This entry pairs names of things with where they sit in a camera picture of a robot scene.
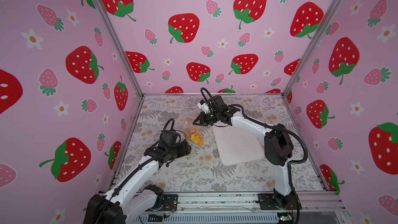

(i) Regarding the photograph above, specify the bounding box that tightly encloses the clear ziploc bag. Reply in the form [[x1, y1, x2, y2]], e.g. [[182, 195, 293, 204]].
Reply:
[[182, 116, 204, 146]]

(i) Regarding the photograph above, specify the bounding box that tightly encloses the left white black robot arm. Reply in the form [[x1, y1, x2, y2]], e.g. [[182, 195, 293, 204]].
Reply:
[[83, 141, 191, 224]]

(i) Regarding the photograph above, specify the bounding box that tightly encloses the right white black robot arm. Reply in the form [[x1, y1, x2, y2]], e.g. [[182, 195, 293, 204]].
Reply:
[[193, 106, 299, 209]]

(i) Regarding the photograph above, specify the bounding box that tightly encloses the white rectangular tray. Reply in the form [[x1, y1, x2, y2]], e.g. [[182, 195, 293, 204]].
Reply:
[[212, 126, 265, 166]]

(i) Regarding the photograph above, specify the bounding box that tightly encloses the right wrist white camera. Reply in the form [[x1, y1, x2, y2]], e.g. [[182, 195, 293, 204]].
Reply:
[[198, 100, 214, 114]]

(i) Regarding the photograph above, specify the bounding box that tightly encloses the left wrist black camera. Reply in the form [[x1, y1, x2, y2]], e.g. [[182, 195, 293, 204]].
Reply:
[[160, 130, 181, 146]]

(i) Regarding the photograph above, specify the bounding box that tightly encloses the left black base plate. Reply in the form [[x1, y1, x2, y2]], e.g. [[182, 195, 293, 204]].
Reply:
[[151, 194, 178, 212]]

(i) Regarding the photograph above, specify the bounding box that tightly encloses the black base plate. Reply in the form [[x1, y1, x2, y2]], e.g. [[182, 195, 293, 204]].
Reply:
[[151, 194, 178, 212], [257, 192, 302, 210]]

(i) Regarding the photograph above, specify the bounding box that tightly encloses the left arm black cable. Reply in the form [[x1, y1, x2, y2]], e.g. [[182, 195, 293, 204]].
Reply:
[[93, 118, 176, 224]]

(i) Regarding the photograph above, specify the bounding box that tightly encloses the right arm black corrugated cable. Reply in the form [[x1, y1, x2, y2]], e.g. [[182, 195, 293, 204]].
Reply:
[[200, 88, 308, 200]]

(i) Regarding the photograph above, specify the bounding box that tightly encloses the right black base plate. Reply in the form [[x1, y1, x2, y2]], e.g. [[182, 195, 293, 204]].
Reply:
[[257, 192, 302, 210]]

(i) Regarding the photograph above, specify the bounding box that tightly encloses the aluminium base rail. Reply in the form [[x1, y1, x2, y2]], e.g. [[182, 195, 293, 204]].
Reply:
[[131, 191, 353, 224]]

